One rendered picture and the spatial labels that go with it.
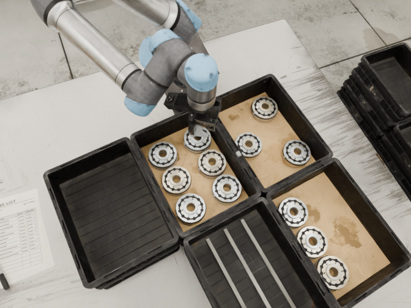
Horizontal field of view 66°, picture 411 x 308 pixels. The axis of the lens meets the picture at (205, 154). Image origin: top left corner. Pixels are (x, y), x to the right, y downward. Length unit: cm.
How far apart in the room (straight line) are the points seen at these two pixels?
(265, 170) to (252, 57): 66
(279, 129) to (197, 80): 63
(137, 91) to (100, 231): 52
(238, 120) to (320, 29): 181
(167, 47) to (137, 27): 198
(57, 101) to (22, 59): 126
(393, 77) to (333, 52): 79
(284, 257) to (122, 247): 53
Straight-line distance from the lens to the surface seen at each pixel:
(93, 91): 154
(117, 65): 85
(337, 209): 123
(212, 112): 87
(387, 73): 215
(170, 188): 111
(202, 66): 73
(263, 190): 106
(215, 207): 112
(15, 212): 141
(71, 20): 95
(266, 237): 113
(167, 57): 78
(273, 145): 124
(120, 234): 112
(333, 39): 292
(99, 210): 116
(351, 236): 123
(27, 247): 135
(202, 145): 117
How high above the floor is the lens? 191
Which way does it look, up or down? 66 degrees down
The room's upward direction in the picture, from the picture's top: 7 degrees clockwise
